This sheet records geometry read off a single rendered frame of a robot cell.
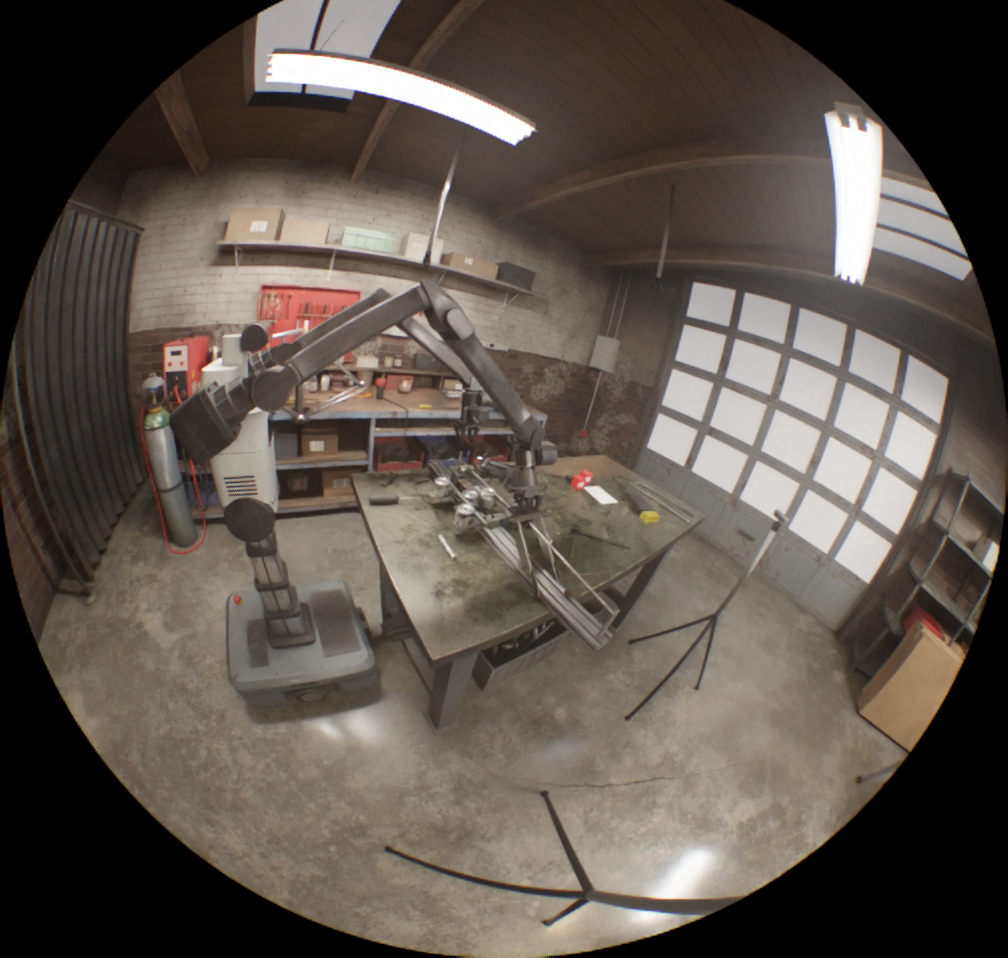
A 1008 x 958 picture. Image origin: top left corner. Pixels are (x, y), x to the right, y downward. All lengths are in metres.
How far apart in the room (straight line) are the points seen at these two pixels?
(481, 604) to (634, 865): 1.41
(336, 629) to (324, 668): 0.20
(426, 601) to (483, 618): 0.13
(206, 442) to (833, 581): 4.21
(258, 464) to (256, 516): 0.16
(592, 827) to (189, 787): 1.59
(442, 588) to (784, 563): 3.45
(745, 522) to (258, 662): 3.93
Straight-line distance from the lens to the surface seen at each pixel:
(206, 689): 1.78
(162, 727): 1.85
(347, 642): 1.40
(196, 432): 0.68
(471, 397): 1.17
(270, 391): 0.61
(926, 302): 3.39
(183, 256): 3.09
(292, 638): 1.40
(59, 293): 2.46
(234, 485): 0.90
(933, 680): 3.65
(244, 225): 2.68
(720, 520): 3.72
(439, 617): 0.71
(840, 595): 3.93
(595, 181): 2.44
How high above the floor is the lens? 1.45
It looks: 21 degrees down
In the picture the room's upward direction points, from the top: 13 degrees clockwise
